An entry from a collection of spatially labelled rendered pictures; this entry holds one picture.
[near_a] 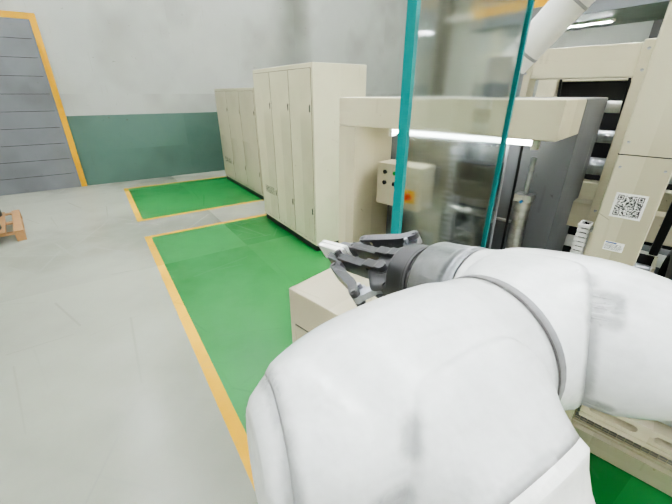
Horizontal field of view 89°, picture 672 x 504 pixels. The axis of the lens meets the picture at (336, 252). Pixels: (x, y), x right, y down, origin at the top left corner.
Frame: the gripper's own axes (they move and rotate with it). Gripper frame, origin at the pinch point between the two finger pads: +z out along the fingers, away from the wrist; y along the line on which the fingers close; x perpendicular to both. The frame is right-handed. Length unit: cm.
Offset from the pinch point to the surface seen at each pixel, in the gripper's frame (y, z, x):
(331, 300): 4.7, 36.4, -29.9
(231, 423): -61, 145, -116
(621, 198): 86, -1, -50
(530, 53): 124, 37, -11
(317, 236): 114, 324, -136
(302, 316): -3, 45, -33
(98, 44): 124, 825, 261
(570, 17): 131, 26, -6
